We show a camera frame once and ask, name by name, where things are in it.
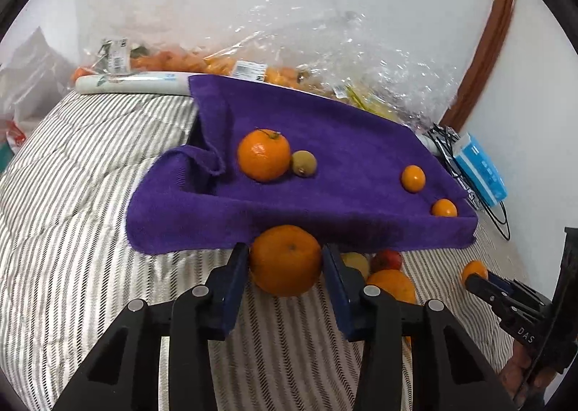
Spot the person's right hand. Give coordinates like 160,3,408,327
497,340,560,406

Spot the clear bag of yellow fruit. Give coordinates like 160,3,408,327
316,0,458,128

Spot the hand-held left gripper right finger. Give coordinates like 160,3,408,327
322,243,518,411

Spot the small yellow-green fruit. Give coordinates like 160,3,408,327
290,150,318,178
341,252,371,281

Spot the large orange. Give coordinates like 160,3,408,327
237,129,292,183
250,225,323,298
366,269,417,346

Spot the purple towel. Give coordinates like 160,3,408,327
126,74,479,255

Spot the brown wooden door frame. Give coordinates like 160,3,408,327
440,0,520,134

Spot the blue tissue pack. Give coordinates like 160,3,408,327
453,132,508,205

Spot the striped mattress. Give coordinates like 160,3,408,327
0,86,543,411

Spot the white plastic bag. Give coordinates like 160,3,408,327
0,27,75,154

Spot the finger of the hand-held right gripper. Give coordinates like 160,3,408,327
488,273,550,308
466,274,520,326

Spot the black wire rack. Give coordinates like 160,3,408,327
427,122,511,240

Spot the small orange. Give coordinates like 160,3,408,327
431,198,458,218
461,260,489,289
402,165,426,194

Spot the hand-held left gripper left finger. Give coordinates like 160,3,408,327
52,243,251,411

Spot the small red tomato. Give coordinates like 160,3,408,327
370,250,404,272

